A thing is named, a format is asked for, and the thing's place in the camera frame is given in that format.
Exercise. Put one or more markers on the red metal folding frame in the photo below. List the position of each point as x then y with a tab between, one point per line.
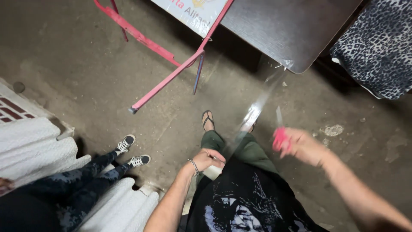
161	53

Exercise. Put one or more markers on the black white sneaker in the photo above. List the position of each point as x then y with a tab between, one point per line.
139	160
126	144

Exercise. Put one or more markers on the person's left fingers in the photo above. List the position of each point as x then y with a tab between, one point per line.
217	156

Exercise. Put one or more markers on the person's right hand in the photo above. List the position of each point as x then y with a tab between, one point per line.
301	145

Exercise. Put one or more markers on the dark wooden table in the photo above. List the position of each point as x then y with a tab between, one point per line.
289	29

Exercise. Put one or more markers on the white printed sign board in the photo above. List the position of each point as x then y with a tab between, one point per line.
193	13

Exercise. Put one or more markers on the leopard print fabric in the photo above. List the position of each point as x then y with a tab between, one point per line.
376	48

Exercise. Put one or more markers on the person's black printed shirt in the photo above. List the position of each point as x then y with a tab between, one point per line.
244	203

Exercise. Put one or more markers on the white red patterned box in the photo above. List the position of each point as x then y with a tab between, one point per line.
14	104

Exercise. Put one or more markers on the person's left hand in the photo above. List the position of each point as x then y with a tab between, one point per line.
206	160

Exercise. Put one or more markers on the black flip flop sandal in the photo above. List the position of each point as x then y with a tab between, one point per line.
208	120

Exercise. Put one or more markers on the person's right fingers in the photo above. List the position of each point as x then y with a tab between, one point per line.
283	145

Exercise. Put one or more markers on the person's green trousers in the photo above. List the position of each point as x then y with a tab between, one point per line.
247	151

